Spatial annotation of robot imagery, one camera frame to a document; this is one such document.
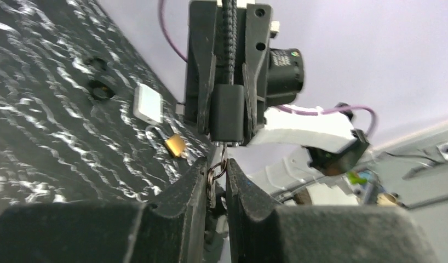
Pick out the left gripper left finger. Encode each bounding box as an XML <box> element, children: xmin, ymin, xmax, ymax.
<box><xmin>0</xmin><ymin>158</ymin><xmax>208</xmax><ymax>262</ymax></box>

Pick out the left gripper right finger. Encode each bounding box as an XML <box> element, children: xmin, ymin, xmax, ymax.
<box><xmin>226</xmin><ymin>159</ymin><xmax>438</xmax><ymax>262</ymax></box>

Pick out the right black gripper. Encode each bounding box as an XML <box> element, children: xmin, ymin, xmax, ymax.
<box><xmin>186</xmin><ymin>1</ymin><xmax>304</xmax><ymax>144</ymax></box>

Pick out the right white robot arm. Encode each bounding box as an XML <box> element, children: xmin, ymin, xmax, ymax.
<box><xmin>185</xmin><ymin>1</ymin><xmax>369</xmax><ymax>199</ymax></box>

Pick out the white square box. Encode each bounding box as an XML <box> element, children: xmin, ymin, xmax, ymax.
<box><xmin>133</xmin><ymin>84</ymin><xmax>163</xmax><ymax>125</ymax></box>

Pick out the brass padlock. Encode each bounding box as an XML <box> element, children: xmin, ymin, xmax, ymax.
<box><xmin>145</xmin><ymin>125</ymin><xmax>188</xmax><ymax>158</ymax></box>

